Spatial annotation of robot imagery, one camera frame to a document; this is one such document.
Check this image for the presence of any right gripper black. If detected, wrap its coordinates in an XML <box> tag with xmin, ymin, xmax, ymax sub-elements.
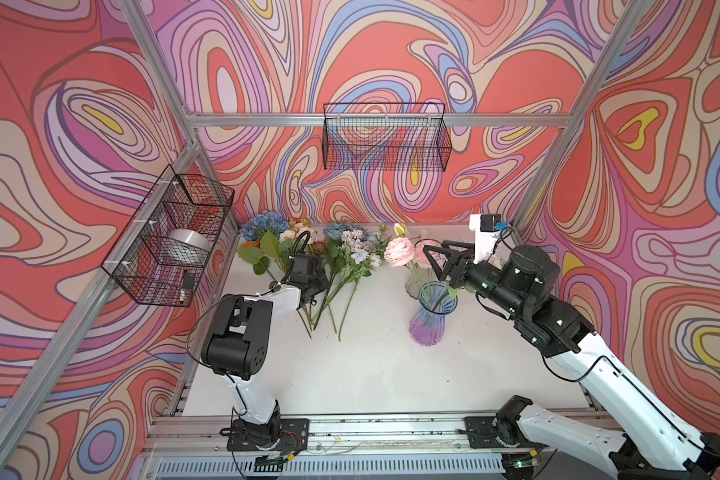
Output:
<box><xmin>422</xmin><ymin>239</ymin><xmax>527</xmax><ymax>317</ymax></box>

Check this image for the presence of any pastel mixed flower bouquet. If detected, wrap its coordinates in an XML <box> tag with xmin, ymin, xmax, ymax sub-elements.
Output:
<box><xmin>310</xmin><ymin>238</ymin><xmax>383</xmax><ymax>339</ymax></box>

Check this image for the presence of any pink peony flower stem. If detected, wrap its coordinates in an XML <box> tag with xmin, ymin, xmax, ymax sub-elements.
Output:
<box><xmin>384</xmin><ymin>223</ymin><xmax>441</xmax><ymax>284</ymax></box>

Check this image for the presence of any cream peach rose bunch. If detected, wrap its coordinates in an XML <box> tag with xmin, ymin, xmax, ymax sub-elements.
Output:
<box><xmin>279</xmin><ymin>220</ymin><xmax>327</xmax><ymax>254</ymax></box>

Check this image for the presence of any blue hydrangea flower stem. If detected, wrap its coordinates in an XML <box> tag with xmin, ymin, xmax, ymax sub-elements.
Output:
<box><xmin>241</xmin><ymin>211</ymin><xmax>289</xmax><ymax>242</ymax></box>

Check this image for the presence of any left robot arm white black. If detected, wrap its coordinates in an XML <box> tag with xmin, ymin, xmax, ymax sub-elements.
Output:
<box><xmin>200</xmin><ymin>253</ymin><xmax>329</xmax><ymax>435</ymax></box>

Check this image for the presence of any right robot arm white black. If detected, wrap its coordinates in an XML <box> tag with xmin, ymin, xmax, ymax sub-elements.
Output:
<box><xmin>423</xmin><ymin>241</ymin><xmax>720</xmax><ymax>479</ymax></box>

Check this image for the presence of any clear ribbed glass vase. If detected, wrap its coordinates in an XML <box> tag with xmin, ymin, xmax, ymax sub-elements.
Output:
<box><xmin>405</xmin><ymin>265</ymin><xmax>428</xmax><ymax>300</ymax></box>

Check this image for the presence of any purple ribbed glass vase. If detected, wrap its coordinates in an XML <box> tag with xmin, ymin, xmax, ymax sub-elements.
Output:
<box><xmin>408</xmin><ymin>281</ymin><xmax>458</xmax><ymax>347</ymax></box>

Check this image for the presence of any orange flower green leaves stem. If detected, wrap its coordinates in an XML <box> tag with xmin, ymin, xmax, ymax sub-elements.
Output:
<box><xmin>237</xmin><ymin>232</ymin><xmax>309</xmax><ymax>283</ymax></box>

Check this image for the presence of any teal succulent flower bunch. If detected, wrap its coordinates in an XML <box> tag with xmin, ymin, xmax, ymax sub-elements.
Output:
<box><xmin>323</xmin><ymin>222</ymin><xmax>390</xmax><ymax>252</ymax></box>

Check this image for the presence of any silver tape roll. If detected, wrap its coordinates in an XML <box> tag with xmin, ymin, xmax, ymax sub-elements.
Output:
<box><xmin>160</xmin><ymin>228</ymin><xmax>211</xmax><ymax>267</ymax></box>

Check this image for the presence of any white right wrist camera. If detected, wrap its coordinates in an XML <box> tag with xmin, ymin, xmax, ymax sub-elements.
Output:
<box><xmin>468</xmin><ymin>214</ymin><xmax>506</xmax><ymax>264</ymax></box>

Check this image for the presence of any black wire basket back wall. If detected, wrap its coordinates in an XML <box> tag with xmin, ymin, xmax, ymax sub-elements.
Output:
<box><xmin>322</xmin><ymin>100</ymin><xmax>453</xmax><ymax>172</ymax></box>

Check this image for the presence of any black wire basket wall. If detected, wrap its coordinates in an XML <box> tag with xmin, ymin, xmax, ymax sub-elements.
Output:
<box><xmin>322</xmin><ymin>100</ymin><xmax>453</xmax><ymax>172</ymax></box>
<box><xmin>101</xmin><ymin>166</ymin><xmax>235</xmax><ymax>307</ymax></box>

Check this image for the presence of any black wire basket left wall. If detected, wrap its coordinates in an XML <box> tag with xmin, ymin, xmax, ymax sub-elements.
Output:
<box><xmin>101</xmin><ymin>166</ymin><xmax>235</xmax><ymax>307</ymax></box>

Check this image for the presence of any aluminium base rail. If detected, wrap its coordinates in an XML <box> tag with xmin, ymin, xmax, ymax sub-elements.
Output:
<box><xmin>137</xmin><ymin>410</ymin><xmax>613</xmax><ymax>480</ymax></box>

